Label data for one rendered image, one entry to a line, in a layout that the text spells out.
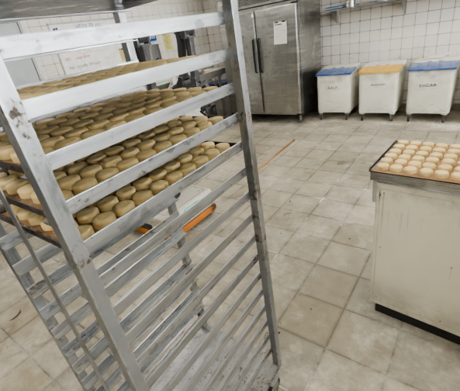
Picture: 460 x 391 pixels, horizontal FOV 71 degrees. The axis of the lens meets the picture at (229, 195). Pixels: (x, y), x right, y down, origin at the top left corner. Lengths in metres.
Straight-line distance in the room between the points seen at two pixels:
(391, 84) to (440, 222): 3.76
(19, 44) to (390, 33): 5.49
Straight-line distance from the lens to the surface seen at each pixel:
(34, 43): 0.64
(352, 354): 1.95
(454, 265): 1.76
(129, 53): 1.27
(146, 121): 0.75
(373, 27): 5.87
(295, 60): 5.33
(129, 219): 0.74
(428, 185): 1.59
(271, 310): 1.43
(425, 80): 5.16
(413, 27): 5.77
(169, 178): 0.87
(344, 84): 5.40
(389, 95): 5.27
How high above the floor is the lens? 1.57
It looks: 27 degrees down
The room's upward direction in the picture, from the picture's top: 10 degrees counter-clockwise
